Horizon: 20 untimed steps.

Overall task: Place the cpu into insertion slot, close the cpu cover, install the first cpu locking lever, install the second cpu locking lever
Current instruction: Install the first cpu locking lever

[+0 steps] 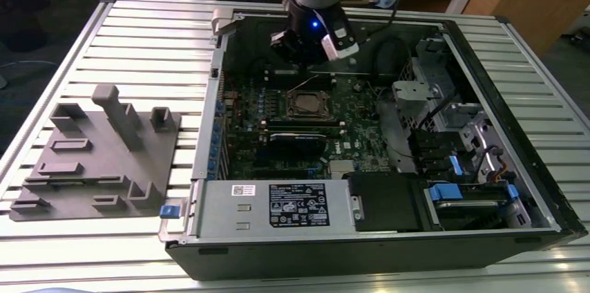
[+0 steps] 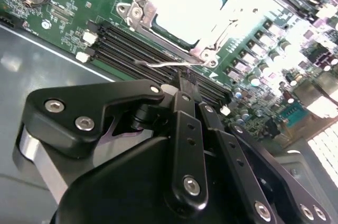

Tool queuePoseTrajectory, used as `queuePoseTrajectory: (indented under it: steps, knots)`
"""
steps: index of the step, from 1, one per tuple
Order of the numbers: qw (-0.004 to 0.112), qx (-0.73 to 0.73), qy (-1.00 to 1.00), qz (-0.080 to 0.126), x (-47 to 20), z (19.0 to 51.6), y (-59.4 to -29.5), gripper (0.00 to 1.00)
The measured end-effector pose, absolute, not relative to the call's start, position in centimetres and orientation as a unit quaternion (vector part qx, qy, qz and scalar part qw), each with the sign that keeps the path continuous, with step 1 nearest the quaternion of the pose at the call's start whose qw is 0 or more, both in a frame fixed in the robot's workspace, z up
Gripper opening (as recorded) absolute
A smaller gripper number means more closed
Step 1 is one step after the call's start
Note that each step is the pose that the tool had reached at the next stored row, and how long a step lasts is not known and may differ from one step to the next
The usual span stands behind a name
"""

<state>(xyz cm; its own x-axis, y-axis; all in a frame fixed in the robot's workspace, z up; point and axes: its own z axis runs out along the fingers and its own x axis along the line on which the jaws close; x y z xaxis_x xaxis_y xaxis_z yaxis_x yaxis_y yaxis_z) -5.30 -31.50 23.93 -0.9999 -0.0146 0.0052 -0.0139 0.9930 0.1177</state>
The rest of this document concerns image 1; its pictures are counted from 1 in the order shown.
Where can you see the silver chipset heatsink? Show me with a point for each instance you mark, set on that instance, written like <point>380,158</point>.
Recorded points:
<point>342,166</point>

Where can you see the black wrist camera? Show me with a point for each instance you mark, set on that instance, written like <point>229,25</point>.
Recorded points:
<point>281,41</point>

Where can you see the CPU socket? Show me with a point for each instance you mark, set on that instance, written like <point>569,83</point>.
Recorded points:
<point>292,115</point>

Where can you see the black graphics card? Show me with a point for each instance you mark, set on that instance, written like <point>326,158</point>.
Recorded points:
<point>297,148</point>

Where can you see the black RAM slot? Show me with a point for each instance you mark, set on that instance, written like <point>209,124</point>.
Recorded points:
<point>305,128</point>
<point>305,121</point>

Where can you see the grey parts rack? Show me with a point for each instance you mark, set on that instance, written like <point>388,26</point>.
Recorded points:
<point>106,168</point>

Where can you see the black plastic shroud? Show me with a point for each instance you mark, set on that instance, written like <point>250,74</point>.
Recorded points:
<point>388,203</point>

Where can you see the office chair base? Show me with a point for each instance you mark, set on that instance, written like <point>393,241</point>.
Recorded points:
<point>581,35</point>

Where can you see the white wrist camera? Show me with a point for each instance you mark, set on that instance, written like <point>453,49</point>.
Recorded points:
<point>341,42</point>

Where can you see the blue case latch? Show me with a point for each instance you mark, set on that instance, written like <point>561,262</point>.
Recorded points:
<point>170,211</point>

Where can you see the blue disk carrier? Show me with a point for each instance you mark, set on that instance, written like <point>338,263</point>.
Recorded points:
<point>445,192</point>

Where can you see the silver CPU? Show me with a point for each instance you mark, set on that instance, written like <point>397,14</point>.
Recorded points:
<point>308,103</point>

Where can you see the green motherboard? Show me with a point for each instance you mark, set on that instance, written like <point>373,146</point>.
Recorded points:
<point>365,134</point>

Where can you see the blue plastic tab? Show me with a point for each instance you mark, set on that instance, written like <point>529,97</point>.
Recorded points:
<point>454,165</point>

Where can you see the black PC case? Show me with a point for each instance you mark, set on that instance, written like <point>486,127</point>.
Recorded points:
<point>322,258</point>

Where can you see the grey power supply unit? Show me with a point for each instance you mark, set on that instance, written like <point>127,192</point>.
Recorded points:
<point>217,203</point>

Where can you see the silver metal bracket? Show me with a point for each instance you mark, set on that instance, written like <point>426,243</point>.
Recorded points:
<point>410,94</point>

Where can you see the silver drive cage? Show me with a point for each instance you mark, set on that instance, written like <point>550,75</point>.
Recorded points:
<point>480,130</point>

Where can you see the metal socket locking lever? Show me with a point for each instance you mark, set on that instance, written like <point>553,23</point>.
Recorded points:
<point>309,115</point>

